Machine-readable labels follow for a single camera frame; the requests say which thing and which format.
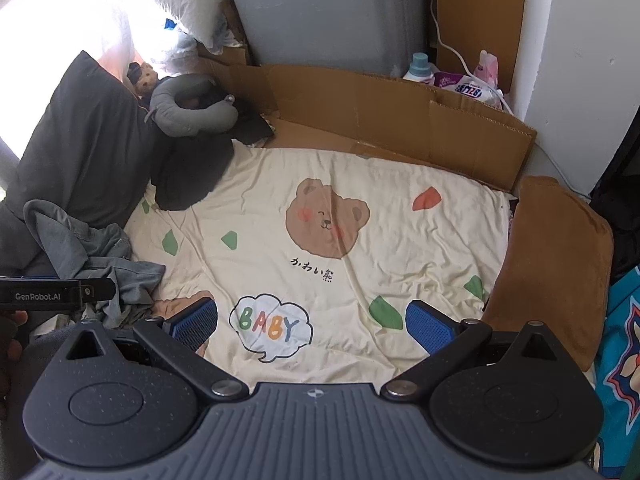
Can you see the person's left hand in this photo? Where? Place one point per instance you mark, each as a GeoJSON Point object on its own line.
{"type": "Point", "coordinates": [11, 351]}

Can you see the blue denim pants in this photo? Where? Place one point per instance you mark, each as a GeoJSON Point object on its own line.
{"type": "Point", "coordinates": [77, 250]}

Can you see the purple white refill pouch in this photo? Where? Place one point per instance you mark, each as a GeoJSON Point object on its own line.
{"type": "Point", "coordinates": [467, 86]}

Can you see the brown cardboard sheet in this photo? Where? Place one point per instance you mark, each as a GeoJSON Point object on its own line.
{"type": "Point", "coordinates": [383, 117]}

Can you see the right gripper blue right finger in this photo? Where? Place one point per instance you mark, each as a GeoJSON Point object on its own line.
{"type": "Point", "coordinates": [440, 335]}

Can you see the black garment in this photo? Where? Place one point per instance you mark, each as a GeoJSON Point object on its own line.
{"type": "Point", "coordinates": [184, 170]}

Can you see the grey wrapped mattress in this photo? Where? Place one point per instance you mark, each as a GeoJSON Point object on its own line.
{"type": "Point", "coordinates": [363, 36]}

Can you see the brown cushion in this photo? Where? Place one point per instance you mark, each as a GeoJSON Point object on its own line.
{"type": "Point", "coordinates": [557, 269]}

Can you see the blue patterned blanket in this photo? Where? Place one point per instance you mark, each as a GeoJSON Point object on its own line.
{"type": "Point", "coordinates": [617, 371]}

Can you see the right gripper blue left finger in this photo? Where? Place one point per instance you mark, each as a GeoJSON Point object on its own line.
{"type": "Point", "coordinates": [181, 334]}

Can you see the cream bear print bedsheet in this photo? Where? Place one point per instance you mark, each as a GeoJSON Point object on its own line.
{"type": "Point", "coordinates": [313, 257]}

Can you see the grey neck pillow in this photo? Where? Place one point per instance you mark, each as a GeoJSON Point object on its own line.
{"type": "Point", "coordinates": [186, 105]}

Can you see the small teddy bear toy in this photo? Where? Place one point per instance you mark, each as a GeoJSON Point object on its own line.
{"type": "Point", "coordinates": [142, 77]}

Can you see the upright cardboard panel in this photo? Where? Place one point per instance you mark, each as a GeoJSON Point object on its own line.
{"type": "Point", "coordinates": [469, 26]}

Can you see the teal cap detergent bottle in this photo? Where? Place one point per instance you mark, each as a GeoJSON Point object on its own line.
{"type": "Point", "coordinates": [420, 70]}

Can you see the dark grey pillow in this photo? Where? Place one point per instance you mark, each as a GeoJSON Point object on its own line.
{"type": "Point", "coordinates": [91, 154]}

